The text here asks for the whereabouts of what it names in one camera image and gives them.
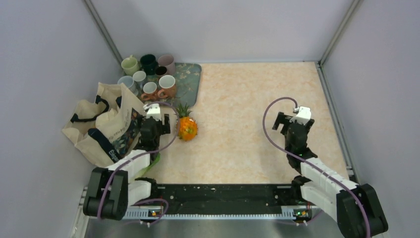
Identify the pink mug with handle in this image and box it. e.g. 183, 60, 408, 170
140, 82, 158, 101

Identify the salmon pink mug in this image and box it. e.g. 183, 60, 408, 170
157, 75, 177, 99

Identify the blue grey mug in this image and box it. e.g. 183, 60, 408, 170
133, 70, 147, 90

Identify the clear light blue cup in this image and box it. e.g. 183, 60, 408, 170
117, 75, 139, 96

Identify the dark green mug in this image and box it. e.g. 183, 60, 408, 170
140, 54, 158, 75

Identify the light green mug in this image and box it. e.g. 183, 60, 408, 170
121, 55, 140, 76

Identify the mauve purple mug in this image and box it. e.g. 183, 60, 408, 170
157, 54, 176, 75

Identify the small brown mug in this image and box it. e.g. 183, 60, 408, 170
155, 66, 168, 78

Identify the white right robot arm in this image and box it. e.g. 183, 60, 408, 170
272, 112, 389, 238

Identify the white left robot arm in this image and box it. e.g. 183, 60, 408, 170
83, 114, 170, 221

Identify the orange toy pineapple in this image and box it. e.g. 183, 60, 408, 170
176, 104, 198, 141

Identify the green toy lettuce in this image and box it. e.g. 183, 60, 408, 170
135, 153, 160, 178

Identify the beige canvas tote bag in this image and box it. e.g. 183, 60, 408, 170
62, 83, 146, 167

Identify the floral dark green tray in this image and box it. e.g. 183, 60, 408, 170
158, 63, 202, 107

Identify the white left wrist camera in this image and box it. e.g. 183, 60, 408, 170
143, 103, 162, 121

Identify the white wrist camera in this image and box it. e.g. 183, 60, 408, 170
143, 103, 162, 121
290, 106, 312, 125

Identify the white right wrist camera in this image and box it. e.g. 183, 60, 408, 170
290, 106, 312, 125

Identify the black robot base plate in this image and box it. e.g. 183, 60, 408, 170
150, 184, 317, 218

